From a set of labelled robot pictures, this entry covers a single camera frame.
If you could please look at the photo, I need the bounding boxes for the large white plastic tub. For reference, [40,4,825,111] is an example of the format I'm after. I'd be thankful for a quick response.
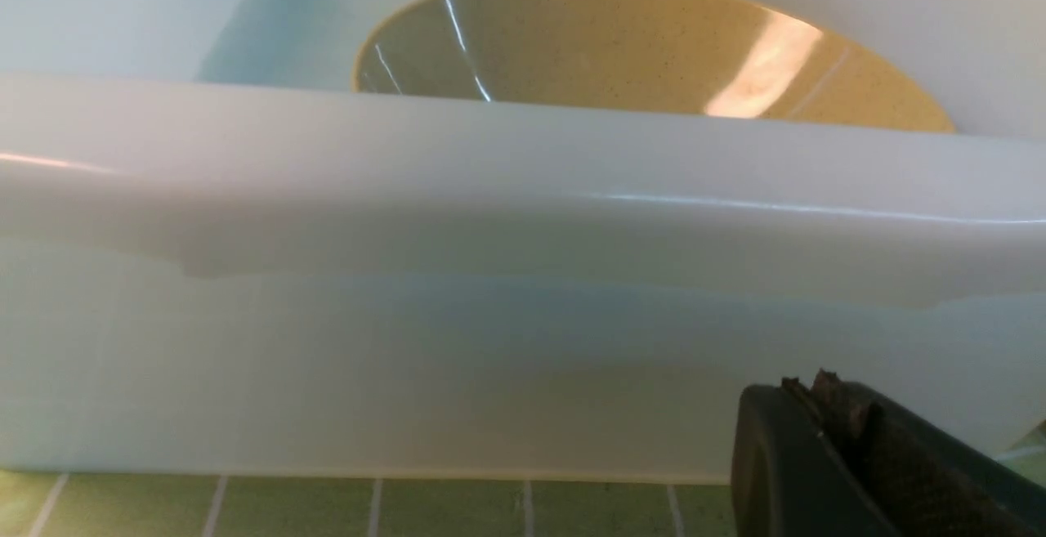
[2,0,1044,482]

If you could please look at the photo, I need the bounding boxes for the yellow bowl in tub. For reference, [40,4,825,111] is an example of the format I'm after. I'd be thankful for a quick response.
[351,0,955,132]

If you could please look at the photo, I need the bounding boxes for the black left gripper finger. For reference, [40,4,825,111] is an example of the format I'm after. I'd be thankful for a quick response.
[730,370,1045,536]

